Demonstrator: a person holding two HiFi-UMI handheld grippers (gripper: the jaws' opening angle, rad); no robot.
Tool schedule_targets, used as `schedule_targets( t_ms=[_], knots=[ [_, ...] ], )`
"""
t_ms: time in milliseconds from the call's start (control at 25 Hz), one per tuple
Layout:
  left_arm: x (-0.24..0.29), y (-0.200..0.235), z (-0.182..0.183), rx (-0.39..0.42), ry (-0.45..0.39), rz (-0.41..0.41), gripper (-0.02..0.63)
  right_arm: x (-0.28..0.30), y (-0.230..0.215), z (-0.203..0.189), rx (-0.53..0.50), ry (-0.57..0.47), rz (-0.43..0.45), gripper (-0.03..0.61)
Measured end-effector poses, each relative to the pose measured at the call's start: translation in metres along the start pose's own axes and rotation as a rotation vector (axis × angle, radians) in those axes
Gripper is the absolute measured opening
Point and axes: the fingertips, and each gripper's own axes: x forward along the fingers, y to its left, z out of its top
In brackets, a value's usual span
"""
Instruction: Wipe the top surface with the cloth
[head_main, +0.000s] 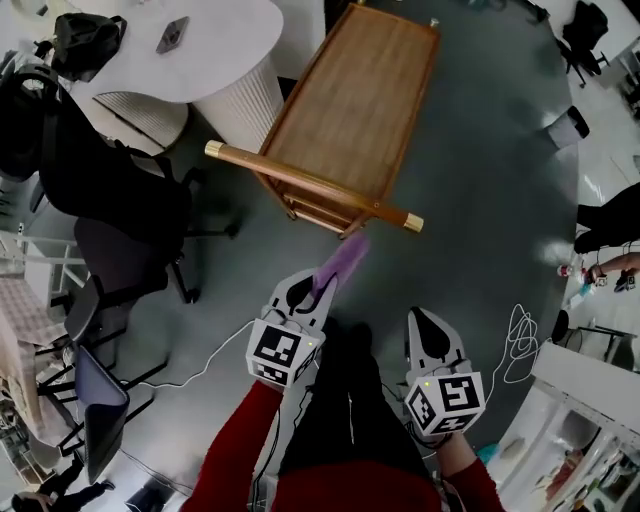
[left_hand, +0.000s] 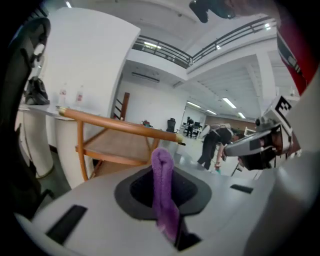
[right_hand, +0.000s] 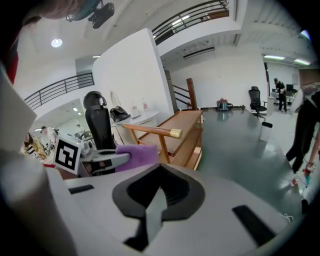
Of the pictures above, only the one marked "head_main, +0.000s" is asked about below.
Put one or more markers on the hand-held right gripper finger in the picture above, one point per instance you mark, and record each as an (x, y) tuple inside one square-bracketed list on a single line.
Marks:
[(455, 345), (413, 340)]

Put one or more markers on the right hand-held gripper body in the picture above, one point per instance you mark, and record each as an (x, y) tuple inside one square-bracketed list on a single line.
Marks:
[(457, 395)]

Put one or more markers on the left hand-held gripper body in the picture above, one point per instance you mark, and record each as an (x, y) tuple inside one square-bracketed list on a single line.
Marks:
[(275, 347)]

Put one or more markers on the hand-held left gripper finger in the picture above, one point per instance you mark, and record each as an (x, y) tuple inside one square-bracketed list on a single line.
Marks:
[(325, 307), (280, 297)]

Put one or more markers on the purple cloth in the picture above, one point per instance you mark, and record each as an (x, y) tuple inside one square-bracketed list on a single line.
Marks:
[(347, 257)]

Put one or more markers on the wooden three-tier cart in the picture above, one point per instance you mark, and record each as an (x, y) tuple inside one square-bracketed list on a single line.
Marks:
[(355, 100)]

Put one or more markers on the person's right forearm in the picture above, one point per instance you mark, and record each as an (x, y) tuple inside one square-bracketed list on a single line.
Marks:
[(470, 470)]

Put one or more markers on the person's left forearm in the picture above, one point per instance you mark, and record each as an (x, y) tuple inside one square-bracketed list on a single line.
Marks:
[(235, 450)]

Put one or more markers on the black stool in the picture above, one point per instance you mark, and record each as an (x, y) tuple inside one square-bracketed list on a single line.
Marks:
[(562, 325)]

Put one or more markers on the plastic bottle red label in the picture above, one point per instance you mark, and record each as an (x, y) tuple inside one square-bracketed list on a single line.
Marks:
[(566, 270)]

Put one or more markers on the person's red top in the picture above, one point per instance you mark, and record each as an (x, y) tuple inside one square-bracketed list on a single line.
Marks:
[(350, 490)]

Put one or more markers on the dark grey chair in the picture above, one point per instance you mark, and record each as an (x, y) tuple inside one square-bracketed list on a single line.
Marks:
[(102, 425)]

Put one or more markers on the black office chair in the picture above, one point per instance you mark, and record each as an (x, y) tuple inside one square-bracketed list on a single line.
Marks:
[(582, 30), (115, 175)]

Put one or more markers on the white trash bin black liner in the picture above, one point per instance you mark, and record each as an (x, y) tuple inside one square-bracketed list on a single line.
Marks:
[(567, 129)]

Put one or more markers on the white round table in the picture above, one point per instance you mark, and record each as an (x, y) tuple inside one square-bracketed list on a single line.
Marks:
[(215, 50)]

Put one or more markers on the table with beige tablecloth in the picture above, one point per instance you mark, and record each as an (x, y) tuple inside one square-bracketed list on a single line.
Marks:
[(20, 320)]

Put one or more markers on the black phone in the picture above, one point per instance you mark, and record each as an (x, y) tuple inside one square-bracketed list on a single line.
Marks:
[(172, 34)]

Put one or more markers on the black bag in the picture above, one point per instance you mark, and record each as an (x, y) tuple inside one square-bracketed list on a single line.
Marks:
[(85, 45)]

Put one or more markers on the white metal-frame table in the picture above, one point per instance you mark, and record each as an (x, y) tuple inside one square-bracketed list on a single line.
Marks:
[(575, 380)]

